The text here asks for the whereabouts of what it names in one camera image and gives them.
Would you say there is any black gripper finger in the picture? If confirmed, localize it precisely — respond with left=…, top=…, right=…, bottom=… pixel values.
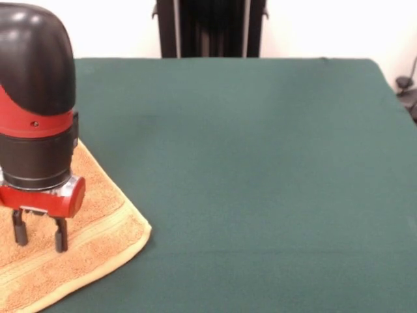
left=11, top=210, right=29, bottom=247
left=53, top=216, right=68, bottom=254

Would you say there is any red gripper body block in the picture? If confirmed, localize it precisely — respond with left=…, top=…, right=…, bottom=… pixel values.
left=0, top=177, right=87, bottom=218

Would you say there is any tan terry towel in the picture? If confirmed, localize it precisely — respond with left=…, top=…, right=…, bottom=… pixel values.
left=0, top=140, right=153, bottom=313

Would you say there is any dark green table cloth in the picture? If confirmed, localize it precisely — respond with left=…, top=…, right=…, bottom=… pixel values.
left=38, top=57, right=417, bottom=313

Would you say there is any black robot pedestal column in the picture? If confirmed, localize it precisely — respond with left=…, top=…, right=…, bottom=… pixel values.
left=151, top=0, right=270, bottom=59

